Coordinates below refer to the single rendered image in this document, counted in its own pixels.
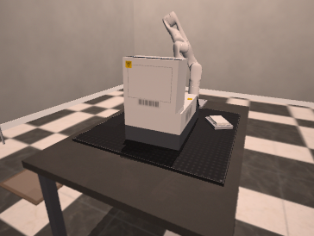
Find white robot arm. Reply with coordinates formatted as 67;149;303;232
162;12;202;95

